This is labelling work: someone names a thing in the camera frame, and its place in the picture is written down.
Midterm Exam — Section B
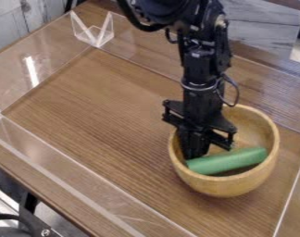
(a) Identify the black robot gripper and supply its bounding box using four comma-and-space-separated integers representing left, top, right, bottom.
161, 80, 236, 160

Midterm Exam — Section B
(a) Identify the green rectangular block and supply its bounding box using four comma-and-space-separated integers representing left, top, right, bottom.
185, 147, 267, 175

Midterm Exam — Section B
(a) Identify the brown wooden bowl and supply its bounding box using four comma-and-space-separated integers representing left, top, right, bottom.
168, 105, 279, 198

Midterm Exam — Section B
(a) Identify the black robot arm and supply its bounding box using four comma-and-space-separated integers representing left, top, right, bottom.
116, 0, 236, 159

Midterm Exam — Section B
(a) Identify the clear acrylic tray wall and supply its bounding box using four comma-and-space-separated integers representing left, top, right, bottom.
0, 2, 300, 237

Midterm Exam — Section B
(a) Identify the clear acrylic corner bracket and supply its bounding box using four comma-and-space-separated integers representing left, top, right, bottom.
69, 11, 113, 48

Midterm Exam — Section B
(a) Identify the black table leg bracket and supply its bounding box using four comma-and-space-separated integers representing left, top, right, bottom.
18, 192, 61, 237

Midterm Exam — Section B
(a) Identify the black cable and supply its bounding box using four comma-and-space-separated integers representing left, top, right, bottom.
0, 212, 33, 237

